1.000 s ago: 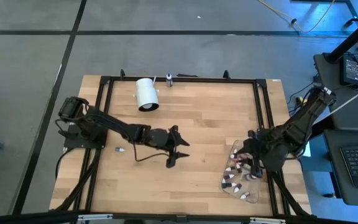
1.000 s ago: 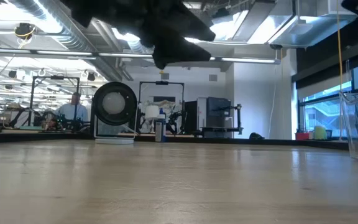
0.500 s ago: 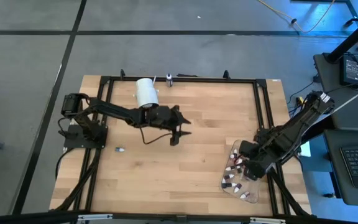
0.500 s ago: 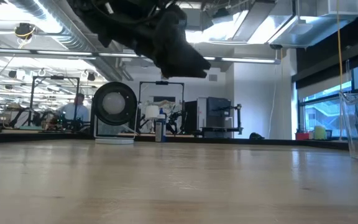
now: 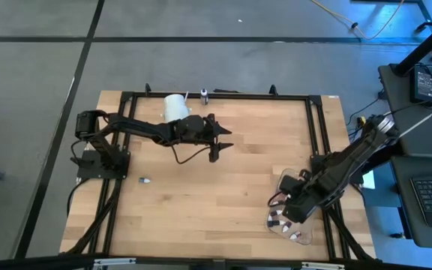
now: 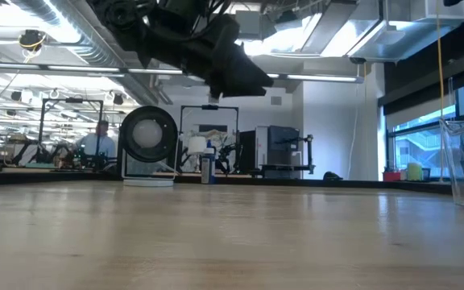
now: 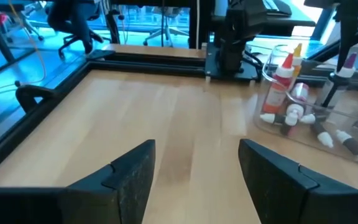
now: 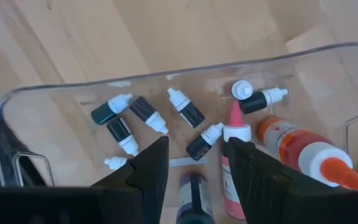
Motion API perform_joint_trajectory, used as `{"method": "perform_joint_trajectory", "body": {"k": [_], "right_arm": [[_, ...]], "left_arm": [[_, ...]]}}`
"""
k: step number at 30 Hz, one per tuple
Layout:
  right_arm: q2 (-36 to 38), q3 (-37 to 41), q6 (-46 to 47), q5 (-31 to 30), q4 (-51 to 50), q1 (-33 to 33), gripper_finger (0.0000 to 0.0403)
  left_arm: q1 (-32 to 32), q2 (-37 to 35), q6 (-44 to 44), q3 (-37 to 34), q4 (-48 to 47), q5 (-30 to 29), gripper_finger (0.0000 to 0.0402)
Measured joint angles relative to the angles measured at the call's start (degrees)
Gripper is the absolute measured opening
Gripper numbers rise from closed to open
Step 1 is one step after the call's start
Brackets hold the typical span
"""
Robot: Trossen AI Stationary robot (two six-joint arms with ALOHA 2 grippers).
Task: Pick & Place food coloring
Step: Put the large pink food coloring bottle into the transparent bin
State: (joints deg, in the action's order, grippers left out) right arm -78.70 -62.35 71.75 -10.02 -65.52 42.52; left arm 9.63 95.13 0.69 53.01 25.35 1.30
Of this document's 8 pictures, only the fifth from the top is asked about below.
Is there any dark grey keyboard desk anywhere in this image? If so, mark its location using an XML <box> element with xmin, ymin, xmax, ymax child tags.
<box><xmin>390</xmin><ymin>155</ymin><xmax>432</xmax><ymax>251</ymax></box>

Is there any black crossbar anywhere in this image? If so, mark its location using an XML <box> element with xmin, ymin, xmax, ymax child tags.
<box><xmin>0</xmin><ymin>253</ymin><xmax>432</xmax><ymax>270</ymax></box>

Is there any black power adapter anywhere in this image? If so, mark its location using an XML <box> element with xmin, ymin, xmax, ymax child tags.
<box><xmin>409</xmin><ymin>65</ymin><xmax>432</xmax><ymax>107</ymax></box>

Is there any silver bracket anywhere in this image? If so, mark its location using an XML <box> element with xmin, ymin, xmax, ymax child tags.
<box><xmin>93</xmin><ymin>257</ymin><xmax>137</xmax><ymax>267</ymax></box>
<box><xmin>300</xmin><ymin>262</ymin><xmax>347</xmax><ymax>270</ymax></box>

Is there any dark right wrist cable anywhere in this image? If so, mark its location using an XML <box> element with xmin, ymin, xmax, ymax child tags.
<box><xmin>269</xmin><ymin>190</ymin><xmax>291</xmax><ymax>207</ymax></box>

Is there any white rod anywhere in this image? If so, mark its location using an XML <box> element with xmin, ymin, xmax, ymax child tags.
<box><xmin>394</xmin><ymin>97</ymin><xmax>432</xmax><ymax>142</ymax></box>

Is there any white paper sheet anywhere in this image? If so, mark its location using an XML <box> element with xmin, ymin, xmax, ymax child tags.
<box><xmin>361</xmin><ymin>170</ymin><xmax>377</xmax><ymax>191</ymax></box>

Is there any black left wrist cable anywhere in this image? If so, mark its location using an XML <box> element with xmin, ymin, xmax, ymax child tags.
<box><xmin>169</xmin><ymin>143</ymin><xmax>212</xmax><ymax>166</ymax></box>

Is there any clear plastic tray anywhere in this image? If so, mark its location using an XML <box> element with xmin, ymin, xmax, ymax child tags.
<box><xmin>266</xmin><ymin>167</ymin><xmax>326</xmax><ymax>247</ymax></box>

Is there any black desk cable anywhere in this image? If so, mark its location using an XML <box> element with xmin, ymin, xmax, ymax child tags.
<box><xmin>345</xmin><ymin>88</ymin><xmax>389</xmax><ymax>127</ymax></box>

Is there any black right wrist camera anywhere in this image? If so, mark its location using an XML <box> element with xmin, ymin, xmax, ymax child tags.
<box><xmin>278</xmin><ymin>175</ymin><xmax>296</xmax><ymax>193</ymax></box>

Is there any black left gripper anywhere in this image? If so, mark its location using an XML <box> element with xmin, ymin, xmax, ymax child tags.
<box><xmin>174</xmin><ymin>113</ymin><xmax>235</xmax><ymax>163</ymax></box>

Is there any black base cable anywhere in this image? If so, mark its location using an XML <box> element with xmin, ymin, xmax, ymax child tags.
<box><xmin>65</xmin><ymin>178</ymin><xmax>88</xmax><ymax>218</ymax></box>

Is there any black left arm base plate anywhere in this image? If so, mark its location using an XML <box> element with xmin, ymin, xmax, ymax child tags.
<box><xmin>76</xmin><ymin>149</ymin><xmax>130</xmax><ymax>180</ymax></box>

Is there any yellow floor cable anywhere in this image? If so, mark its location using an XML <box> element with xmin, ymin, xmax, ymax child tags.
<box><xmin>309</xmin><ymin>0</ymin><xmax>407</xmax><ymax>41</ymax></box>

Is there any black metal pole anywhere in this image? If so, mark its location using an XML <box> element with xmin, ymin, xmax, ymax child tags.
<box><xmin>392</xmin><ymin>16</ymin><xmax>432</xmax><ymax>78</ymax></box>

